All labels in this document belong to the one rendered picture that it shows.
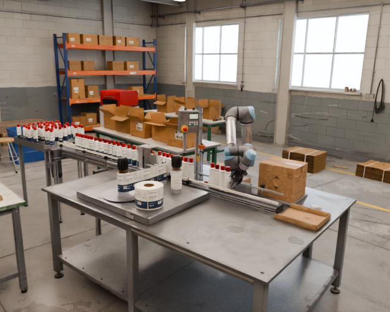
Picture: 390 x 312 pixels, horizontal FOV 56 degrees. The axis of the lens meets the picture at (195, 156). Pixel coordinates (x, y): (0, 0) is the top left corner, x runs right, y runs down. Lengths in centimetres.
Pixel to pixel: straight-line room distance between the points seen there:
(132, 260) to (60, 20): 870
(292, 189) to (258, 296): 106
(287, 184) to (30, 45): 848
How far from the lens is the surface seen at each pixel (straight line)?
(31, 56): 1035
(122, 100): 838
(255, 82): 932
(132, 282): 273
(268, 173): 291
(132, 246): 260
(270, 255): 217
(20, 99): 1028
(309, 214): 277
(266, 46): 917
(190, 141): 480
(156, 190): 254
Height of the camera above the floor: 187
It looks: 14 degrees down
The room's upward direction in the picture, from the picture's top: 1 degrees clockwise
